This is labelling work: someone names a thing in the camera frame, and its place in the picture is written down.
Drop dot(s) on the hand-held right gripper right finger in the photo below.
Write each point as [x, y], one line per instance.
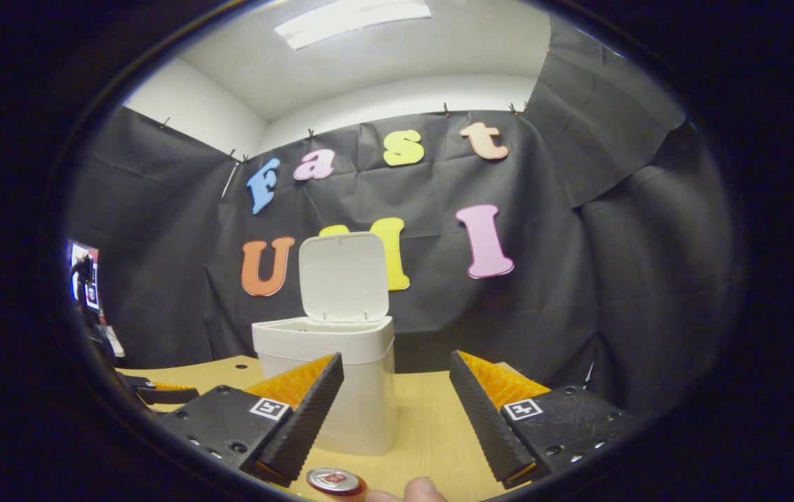
[484, 425]

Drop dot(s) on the computer monitor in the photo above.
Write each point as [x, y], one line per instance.
[84, 275]

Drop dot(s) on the white desktop garbage bin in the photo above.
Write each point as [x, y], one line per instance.
[341, 279]

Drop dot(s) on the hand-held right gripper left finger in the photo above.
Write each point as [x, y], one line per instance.
[306, 411]

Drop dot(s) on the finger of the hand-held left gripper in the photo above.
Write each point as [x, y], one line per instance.
[163, 394]

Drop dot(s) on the black backdrop cloth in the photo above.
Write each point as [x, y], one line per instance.
[578, 279]

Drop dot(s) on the ceiling light panel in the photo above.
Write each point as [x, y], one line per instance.
[355, 19]

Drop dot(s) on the white side table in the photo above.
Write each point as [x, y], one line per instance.
[114, 343]

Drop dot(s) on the red pop can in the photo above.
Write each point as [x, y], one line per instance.
[335, 481]

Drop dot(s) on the wooden desktop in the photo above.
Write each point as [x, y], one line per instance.
[424, 425]

